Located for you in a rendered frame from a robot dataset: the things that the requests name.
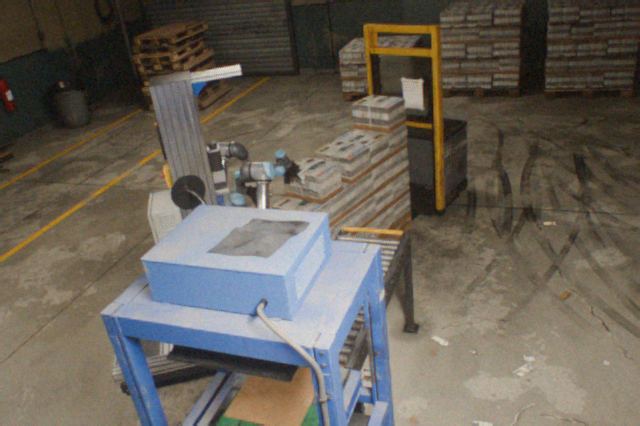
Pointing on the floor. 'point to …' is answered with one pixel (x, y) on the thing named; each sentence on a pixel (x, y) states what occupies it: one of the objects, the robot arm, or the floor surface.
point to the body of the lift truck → (422, 163)
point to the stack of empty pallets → (166, 51)
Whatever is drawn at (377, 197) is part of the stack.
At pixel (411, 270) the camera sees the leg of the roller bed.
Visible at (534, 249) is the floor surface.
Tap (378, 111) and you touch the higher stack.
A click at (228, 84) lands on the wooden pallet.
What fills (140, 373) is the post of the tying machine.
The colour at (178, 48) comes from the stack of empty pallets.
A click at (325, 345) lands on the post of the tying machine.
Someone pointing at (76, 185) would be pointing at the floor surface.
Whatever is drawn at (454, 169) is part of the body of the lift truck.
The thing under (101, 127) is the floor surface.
